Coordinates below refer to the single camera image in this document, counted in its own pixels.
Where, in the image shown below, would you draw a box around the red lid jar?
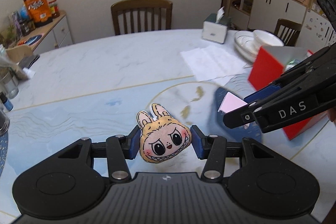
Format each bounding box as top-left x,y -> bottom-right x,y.
49,0 -> 60,18

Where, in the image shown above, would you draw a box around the white ceramic bowl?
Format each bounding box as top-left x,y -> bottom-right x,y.
252,30 -> 284,51

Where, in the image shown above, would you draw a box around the plush monster face toy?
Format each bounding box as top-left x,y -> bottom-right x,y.
137,103 -> 192,164

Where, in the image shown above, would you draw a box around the wooden chair at right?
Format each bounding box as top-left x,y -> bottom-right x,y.
273,19 -> 302,47

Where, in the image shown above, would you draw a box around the wooden chair behind table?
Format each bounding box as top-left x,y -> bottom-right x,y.
110,0 -> 173,36

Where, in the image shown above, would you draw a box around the pink sticky note pad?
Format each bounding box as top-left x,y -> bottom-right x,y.
218,92 -> 247,128

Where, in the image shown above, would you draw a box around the white paper sheet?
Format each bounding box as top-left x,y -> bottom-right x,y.
181,46 -> 249,86

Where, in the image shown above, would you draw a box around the green white tissue box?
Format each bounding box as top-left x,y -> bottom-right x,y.
202,7 -> 231,44

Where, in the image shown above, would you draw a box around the white plate stack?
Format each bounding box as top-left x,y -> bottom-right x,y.
234,31 -> 258,63

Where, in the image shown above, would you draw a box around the wooden box on table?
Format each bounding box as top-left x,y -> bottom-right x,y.
6,44 -> 33,63

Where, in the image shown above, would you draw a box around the drinking glass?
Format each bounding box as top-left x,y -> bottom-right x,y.
1,72 -> 19,99

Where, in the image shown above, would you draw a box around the glass jar dark contents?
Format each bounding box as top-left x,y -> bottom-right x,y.
0,110 -> 10,136

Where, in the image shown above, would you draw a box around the orange snack bag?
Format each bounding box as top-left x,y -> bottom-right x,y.
23,0 -> 52,28

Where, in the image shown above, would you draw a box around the white sideboard cabinet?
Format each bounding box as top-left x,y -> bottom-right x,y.
18,10 -> 74,54

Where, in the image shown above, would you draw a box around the small blue bottle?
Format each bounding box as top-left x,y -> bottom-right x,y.
0,92 -> 14,111

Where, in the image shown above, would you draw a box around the red cardboard box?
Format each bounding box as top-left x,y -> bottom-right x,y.
248,45 -> 329,141

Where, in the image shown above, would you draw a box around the blue patterned table mat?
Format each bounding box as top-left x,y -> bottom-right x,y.
1,77 -> 335,223

